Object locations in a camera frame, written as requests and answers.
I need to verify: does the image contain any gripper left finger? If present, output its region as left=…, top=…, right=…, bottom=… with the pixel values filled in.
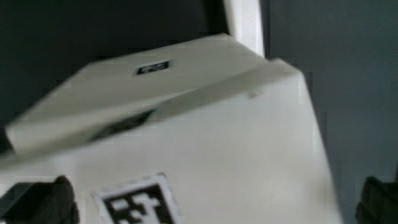
left=0, top=176, right=78, bottom=224

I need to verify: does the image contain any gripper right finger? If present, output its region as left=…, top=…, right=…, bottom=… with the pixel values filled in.
left=356, top=177, right=398, bottom=224

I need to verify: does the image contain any white box block with markers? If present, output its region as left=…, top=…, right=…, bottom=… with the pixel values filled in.
left=0, top=60, right=343, bottom=224

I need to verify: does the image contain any white cabinet body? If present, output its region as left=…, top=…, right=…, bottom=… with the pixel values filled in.
left=6, top=34, right=267, bottom=154

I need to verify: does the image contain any white long panel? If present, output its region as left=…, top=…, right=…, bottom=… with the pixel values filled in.
left=222, top=0, right=265, bottom=56

